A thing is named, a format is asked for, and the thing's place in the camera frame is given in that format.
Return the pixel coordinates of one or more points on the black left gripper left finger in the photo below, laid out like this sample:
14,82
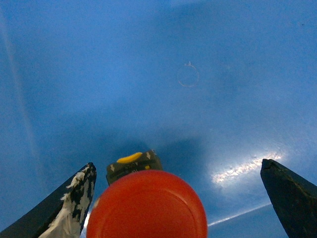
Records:
62,214

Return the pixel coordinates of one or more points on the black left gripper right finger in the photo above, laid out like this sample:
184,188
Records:
294,199

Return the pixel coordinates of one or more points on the red push button switch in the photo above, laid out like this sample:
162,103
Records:
144,201

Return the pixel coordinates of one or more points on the blue plastic tray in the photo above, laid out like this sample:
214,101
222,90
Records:
212,86

